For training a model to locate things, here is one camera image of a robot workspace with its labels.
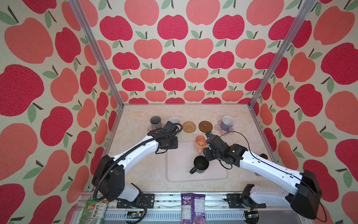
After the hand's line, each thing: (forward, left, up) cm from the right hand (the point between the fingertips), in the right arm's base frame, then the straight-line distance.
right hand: (207, 153), depth 80 cm
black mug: (-4, +3, -10) cm, 11 cm away
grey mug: (+20, +35, 0) cm, 41 cm away
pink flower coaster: (+27, -10, -11) cm, 31 cm away
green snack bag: (-34, +57, -9) cm, 67 cm away
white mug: (+26, +23, -3) cm, 35 cm away
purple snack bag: (-27, +7, -9) cm, 29 cm away
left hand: (+2, +18, 0) cm, 19 cm away
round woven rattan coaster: (+26, +12, -11) cm, 31 cm away
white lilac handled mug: (+30, -17, -8) cm, 35 cm away
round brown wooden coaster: (+28, -1, -11) cm, 30 cm away
